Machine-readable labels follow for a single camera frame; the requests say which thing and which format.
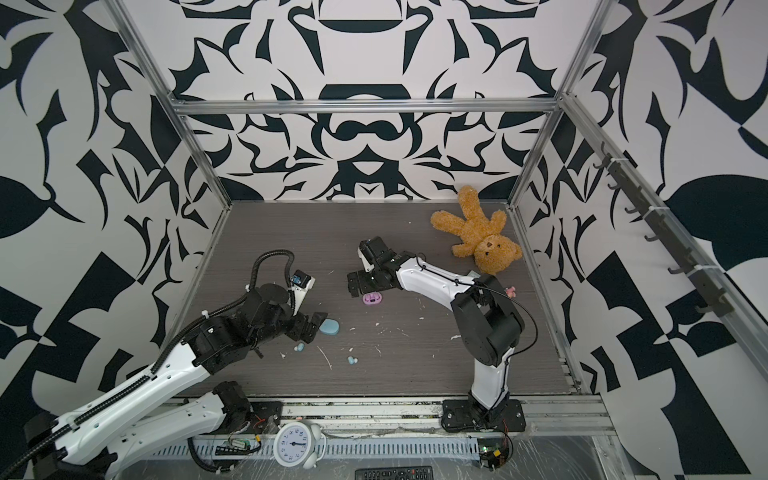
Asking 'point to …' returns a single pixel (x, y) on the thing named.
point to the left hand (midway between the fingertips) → (308, 300)
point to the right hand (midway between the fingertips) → (360, 280)
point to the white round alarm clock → (297, 444)
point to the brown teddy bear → (492, 253)
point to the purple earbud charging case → (372, 298)
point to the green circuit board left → (237, 447)
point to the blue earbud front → (352, 360)
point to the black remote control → (396, 473)
